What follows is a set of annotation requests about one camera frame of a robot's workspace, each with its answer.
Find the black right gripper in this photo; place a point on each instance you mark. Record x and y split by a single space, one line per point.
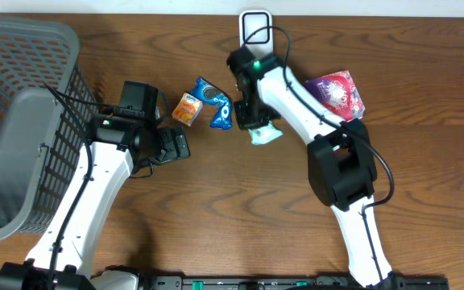
243 121

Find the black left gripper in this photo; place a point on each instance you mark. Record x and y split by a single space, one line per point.
173 144

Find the teal wipes packet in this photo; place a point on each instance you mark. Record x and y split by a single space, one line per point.
264 134

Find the blue cookie packet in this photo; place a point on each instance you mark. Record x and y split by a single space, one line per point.
211 95

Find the orange tissue pack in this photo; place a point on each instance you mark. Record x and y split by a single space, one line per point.
187 109

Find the purple snack package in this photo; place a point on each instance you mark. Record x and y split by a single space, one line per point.
338 93

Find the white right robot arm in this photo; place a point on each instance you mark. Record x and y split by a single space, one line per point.
341 160

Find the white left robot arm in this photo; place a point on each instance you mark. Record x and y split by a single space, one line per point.
117 148

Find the white barcode scanner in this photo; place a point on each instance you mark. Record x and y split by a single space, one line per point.
254 32

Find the grey plastic basket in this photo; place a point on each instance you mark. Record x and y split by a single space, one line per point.
43 96

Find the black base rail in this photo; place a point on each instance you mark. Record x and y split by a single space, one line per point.
339 282

